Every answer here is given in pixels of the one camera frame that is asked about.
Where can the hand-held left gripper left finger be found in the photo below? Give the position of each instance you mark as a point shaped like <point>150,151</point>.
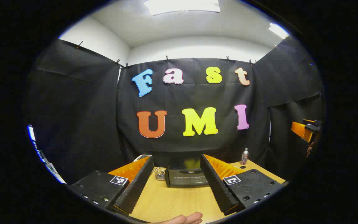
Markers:
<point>138,186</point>

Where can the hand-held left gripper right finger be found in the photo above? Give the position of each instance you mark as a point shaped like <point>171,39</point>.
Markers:
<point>218,186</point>

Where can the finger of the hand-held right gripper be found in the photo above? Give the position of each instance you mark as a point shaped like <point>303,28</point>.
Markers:
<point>298,129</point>

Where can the black electric oven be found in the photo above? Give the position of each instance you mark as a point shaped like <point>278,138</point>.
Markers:
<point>185,179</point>

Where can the white rimmed object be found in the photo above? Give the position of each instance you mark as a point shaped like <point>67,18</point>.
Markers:
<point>141,156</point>

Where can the silver patterned spray bottle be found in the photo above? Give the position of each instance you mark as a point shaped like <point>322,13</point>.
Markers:
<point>244,157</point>

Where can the ceiling light panel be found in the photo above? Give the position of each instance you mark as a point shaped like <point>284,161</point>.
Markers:
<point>182,6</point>
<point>277,30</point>

